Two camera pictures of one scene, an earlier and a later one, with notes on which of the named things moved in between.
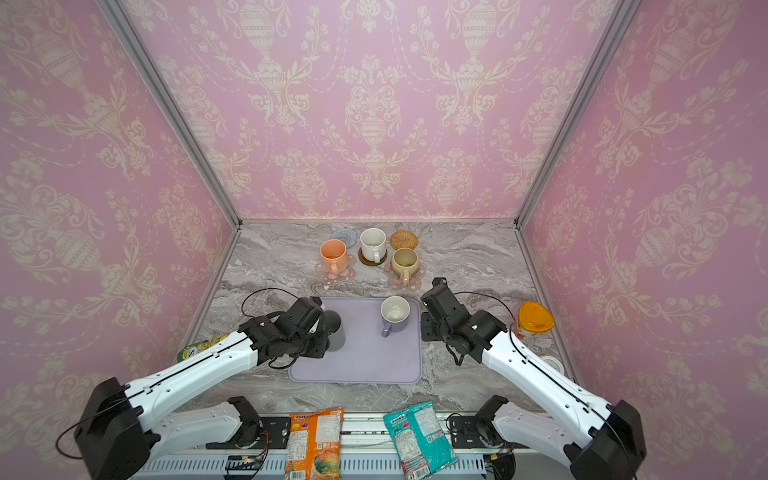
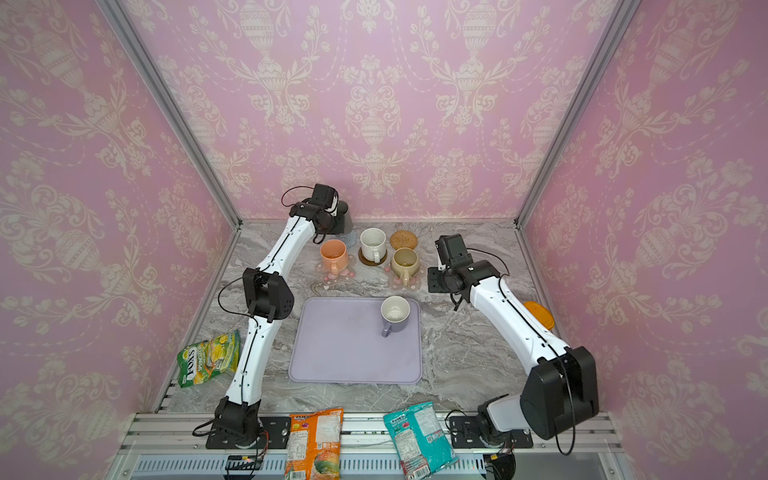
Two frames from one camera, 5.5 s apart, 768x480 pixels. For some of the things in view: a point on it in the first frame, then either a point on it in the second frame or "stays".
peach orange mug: (334, 255) stays
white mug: (373, 244) stays
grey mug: (332, 323) to (343, 210)
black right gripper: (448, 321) to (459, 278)
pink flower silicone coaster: (396, 281) stays
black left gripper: (323, 345) to (337, 225)
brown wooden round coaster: (369, 262) stays
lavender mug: (395, 311) stays
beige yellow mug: (405, 263) stays
